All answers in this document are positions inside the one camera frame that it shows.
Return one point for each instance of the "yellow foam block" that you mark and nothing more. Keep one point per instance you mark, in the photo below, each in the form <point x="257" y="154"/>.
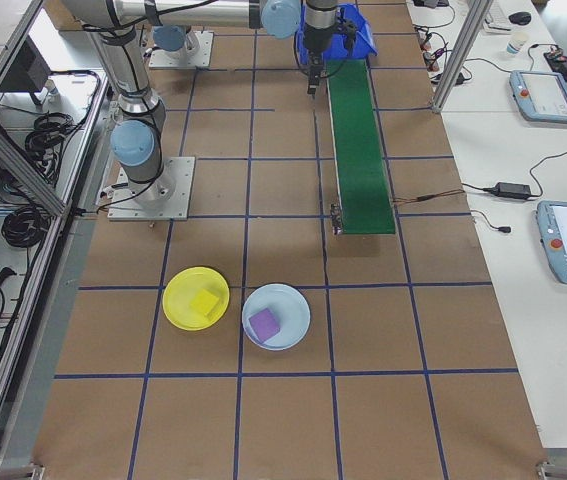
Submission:
<point x="204" y="301"/>

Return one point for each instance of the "purple foam block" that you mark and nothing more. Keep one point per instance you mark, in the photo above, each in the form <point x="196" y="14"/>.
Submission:
<point x="264" y="324"/>

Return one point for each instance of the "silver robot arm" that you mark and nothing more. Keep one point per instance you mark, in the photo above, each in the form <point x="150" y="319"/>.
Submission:
<point x="190" y="40"/>
<point x="133" y="75"/>

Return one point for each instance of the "light blue round plate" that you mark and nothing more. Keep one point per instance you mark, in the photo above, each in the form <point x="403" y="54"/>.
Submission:
<point x="290" y="305"/>

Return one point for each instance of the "yellow round plate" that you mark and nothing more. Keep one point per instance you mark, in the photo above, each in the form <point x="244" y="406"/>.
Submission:
<point x="179" y="300"/>

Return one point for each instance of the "blue plastic storage bin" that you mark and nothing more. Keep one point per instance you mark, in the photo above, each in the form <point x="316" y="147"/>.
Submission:
<point x="365" y="37"/>

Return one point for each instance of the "green conveyor belt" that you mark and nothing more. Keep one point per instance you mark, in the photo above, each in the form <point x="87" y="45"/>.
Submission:
<point x="363" y="150"/>

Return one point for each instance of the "small USB hub board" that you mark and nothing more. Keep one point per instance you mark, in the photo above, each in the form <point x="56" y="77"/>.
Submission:
<point x="428" y="40"/>
<point x="434" y="56"/>

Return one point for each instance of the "black adapter box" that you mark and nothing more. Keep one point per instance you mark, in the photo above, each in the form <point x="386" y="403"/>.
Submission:
<point x="456" y="78"/>

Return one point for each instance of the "white paper cup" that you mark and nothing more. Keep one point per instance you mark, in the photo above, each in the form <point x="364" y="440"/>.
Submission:
<point x="516" y="44"/>

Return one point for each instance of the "black computer mouse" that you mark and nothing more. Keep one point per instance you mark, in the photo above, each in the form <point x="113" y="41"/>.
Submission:
<point x="519" y="17"/>

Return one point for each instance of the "black power adapter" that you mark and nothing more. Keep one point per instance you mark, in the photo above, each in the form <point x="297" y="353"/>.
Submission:
<point x="512" y="190"/>

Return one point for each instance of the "black circuit box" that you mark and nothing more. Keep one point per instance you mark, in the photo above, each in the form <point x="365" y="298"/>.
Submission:
<point x="557" y="55"/>

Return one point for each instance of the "brown cardboard box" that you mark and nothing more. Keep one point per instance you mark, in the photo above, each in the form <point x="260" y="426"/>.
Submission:
<point x="60" y="12"/>

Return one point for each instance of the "black control box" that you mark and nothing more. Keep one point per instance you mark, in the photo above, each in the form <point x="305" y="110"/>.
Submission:
<point x="30" y="62"/>

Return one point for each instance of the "white square base plate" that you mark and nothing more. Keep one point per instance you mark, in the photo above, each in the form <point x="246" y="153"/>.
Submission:
<point x="205" y="57"/>
<point x="183" y="200"/>

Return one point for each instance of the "aluminium profile post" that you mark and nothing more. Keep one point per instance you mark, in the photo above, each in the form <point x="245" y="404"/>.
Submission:
<point x="459" y="57"/>

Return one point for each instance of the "V-shaped metal bar frame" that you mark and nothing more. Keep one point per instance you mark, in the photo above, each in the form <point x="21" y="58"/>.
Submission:
<point x="13" y="152"/>

